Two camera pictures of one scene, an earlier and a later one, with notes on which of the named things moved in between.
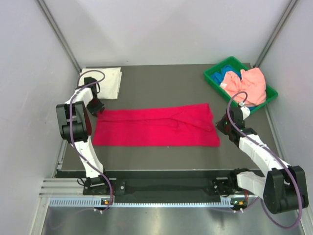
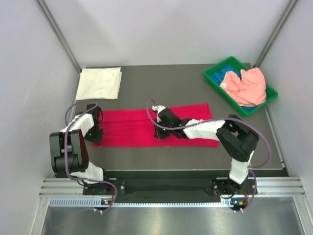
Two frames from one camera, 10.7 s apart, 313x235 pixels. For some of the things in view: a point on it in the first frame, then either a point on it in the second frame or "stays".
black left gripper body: x=95 y=105 → x=95 y=134
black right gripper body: x=223 y=126 → x=163 y=133
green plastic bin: x=271 y=93 stays
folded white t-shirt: x=109 y=87 stays
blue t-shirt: x=218 y=76 stays
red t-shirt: x=188 y=125 stays
